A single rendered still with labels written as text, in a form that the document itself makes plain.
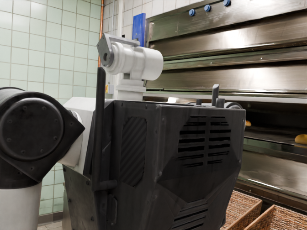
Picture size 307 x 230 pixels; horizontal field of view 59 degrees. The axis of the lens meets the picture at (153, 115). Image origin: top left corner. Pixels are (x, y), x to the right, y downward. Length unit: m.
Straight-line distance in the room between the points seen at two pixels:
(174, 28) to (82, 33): 1.23
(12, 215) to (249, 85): 1.49
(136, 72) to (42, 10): 2.57
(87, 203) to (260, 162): 1.35
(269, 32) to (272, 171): 0.78
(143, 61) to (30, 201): 0.32
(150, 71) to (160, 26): 1.88
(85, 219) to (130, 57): 0.31
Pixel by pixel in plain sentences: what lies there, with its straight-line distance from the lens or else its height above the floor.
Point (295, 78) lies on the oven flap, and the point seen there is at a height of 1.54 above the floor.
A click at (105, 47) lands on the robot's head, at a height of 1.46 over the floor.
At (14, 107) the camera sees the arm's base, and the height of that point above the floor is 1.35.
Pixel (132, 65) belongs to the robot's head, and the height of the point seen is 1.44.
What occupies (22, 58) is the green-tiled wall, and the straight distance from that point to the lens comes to 2.94.
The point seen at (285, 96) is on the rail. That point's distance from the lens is 1.47.
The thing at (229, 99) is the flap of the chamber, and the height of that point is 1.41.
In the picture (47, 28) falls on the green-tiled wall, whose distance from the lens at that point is 3.06.
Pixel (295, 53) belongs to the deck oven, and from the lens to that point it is 1.64.
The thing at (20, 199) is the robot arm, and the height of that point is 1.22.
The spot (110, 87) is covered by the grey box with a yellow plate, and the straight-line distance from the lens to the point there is 2.88.
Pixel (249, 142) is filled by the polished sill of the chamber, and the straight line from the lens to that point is 1.73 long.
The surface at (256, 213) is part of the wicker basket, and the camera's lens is 1.69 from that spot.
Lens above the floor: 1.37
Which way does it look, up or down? 3 degrees down
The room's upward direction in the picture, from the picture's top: 4 degrees clockwise
